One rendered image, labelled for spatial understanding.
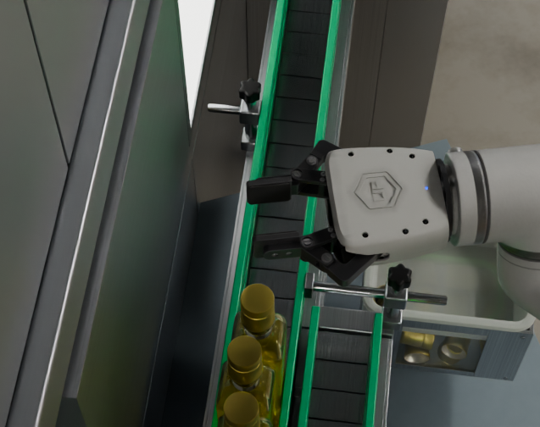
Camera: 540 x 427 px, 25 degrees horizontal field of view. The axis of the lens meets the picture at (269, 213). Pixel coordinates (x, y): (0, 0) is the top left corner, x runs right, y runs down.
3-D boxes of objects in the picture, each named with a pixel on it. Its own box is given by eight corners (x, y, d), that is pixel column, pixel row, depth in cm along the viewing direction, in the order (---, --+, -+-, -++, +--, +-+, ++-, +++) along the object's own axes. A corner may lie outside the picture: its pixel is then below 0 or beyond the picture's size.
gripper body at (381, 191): (448, 128, 109) (322, 140, 109) (470, 228, 104) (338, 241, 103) (437, 173, 116) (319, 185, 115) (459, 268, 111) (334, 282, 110)
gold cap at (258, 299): (242, 335, 125) (242, 316, 122) (238, 303, 127) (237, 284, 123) (277, 330, 126) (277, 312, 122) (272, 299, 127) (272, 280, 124)
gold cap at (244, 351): (230, 350, 124) (229, 331, 121) (264, 354, 124) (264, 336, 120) (225, 382, 123) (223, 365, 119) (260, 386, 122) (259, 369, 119)
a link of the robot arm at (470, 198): (472, 127, 109) (439, 130, 109) (493, 213, 104) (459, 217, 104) (459, 177, 116) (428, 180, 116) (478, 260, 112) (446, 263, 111)
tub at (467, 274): (367, 227, 173) (371, 195, 166) (527, 244, 172) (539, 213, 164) (356, 340, 165) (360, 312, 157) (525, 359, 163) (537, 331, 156)
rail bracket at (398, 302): (304, 299, 153) (307, 252, 142) (440, 314, 152) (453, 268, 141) (302, 321, 152) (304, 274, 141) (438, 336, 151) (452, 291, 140)
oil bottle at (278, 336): (239, 378, 149) (235, 299, 130) (286, 383, 148) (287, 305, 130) (232, 422, 146) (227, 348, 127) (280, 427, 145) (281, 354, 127)
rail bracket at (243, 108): (213, 128, 167) (208, 69, 156) (263, 134, 167) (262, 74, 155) (208, 152, 165) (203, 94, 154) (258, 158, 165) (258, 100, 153)
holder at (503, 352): (327, 252, 181) (331, 197, 167) (515, 272, 179) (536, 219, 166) (314, 359, 172) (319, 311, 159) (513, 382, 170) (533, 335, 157)
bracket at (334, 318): (317, 324, 159) (320, 300, 153) (391, 332, 159) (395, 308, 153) (314, 350, 157) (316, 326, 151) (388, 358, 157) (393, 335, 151)
